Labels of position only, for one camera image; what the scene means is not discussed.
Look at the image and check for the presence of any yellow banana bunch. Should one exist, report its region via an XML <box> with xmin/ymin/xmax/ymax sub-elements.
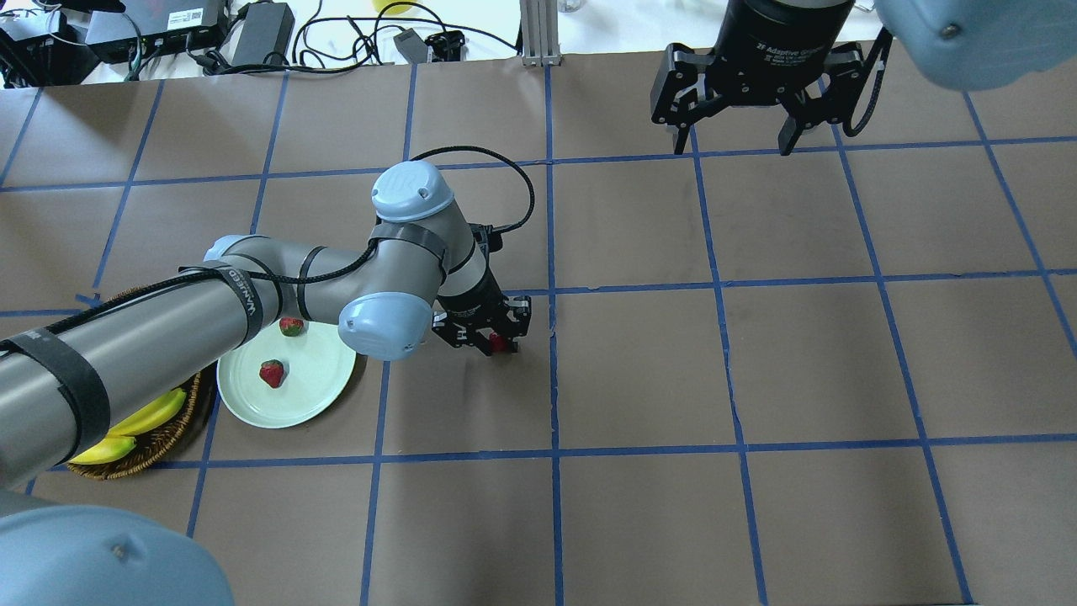
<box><xmin>68</xmin><ymin>387</ymin><xmax>188</xmax><ymax>465</ymax></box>

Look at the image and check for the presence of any aluminium frame post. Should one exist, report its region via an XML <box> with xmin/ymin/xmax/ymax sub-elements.
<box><xmin>519</xmin><ymin>0</ymin><xmax>563</xmax><ymax>66</ymax></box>

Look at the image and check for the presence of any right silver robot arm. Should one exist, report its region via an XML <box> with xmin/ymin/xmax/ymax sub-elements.
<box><xmin>651</xmin><ymin>1</ymin><xmax>1076</xmax><ymax>155</ymax></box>

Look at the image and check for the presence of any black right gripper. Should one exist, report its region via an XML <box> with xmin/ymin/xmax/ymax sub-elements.
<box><xmin>651</xmin><ymin>1</ymin><xmax>868</xmax><ymax>155</ymax></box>

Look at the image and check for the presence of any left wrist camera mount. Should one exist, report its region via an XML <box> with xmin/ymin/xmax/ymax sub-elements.
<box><xmin>468</xmin><ymin>223</ymin><xmax>504</xmax><ymax>257</ymax></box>

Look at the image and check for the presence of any black power adapter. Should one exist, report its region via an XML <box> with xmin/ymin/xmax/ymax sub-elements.
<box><xmin>230</xmin><ymin>1</ymin><xmax>294</xmax><ymax>66</ymax></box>

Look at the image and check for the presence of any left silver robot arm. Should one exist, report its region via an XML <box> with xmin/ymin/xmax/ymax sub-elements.
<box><xmin>1</xmin><ymin>158</ymin><xmax>532</xmax><ymax>605</ymax></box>

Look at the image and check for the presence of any wicker fruit basket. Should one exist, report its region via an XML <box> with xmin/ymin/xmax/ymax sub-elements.
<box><xmin>66</xmin><ymin>286</ymin><xmax>213</xmax><ymax>481</ymax></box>

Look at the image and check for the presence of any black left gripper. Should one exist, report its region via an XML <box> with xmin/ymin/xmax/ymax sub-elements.
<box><xmin>432</xmin><ymin>293</ymin><xmax>533</xmax><ymax>357</ymax></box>

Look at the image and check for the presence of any light green plate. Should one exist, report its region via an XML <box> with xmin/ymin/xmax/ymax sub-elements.
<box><xmin>216</xmin><ymin>321</ymin><xmax>358</xmax><ymax>429</ymax></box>

